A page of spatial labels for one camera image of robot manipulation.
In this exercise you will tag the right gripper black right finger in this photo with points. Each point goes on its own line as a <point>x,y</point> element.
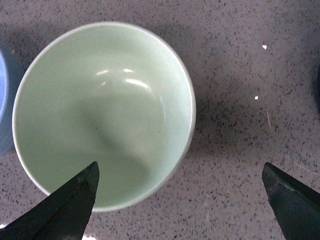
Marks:
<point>295,205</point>

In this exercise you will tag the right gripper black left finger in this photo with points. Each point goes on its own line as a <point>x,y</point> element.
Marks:
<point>63,215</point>

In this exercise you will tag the green plastic bowl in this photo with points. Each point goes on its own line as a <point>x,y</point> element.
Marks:
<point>107,92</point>

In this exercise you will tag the blue plastic bowl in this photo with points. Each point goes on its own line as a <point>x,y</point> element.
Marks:
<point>10,77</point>

